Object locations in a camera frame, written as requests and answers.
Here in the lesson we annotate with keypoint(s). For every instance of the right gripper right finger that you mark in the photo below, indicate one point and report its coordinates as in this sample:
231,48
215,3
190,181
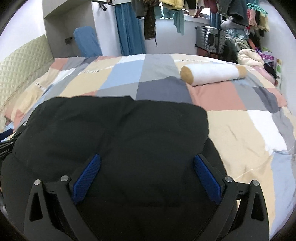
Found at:
241,212

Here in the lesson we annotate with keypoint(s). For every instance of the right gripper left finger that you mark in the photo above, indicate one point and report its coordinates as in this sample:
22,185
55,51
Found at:
51,212

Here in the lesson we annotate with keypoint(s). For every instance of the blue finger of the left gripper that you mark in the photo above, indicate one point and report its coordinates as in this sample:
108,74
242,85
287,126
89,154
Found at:
6,134

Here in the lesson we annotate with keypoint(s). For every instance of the black puffer jacket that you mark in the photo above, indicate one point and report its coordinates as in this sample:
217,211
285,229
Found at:
146,188

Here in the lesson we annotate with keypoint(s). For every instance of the cream quilted headboard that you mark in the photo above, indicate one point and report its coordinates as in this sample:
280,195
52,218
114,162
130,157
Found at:
22,67

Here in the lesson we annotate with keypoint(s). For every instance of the patchwork pastel bed quilt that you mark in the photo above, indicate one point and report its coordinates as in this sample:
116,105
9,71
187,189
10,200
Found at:
249,122

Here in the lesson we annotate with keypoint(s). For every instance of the blue folded board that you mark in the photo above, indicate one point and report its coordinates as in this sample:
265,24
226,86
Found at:
87,42

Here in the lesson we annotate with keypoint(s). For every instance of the white roll bolster pillow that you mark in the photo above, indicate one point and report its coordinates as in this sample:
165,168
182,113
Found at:
207,73

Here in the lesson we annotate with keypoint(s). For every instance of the blue curtain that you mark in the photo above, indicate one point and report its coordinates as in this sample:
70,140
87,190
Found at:
129,30

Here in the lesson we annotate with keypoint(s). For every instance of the cream folded blanket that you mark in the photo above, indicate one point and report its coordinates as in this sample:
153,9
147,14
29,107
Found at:
250,58

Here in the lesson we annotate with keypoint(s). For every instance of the grey ribbed suitcase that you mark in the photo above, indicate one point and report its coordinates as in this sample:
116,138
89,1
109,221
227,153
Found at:
210,39

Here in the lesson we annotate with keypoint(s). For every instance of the dark denim jacket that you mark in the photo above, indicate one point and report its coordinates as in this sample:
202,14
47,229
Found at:
237,9

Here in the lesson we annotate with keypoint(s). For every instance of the yellow fleece jacket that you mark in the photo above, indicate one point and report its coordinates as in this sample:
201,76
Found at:
173,4

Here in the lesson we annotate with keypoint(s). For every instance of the green clip hanger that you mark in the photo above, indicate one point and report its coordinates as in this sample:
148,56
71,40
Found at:
257,8

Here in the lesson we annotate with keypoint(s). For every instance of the grey wall cabinet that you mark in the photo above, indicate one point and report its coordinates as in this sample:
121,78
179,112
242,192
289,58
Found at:
61,18

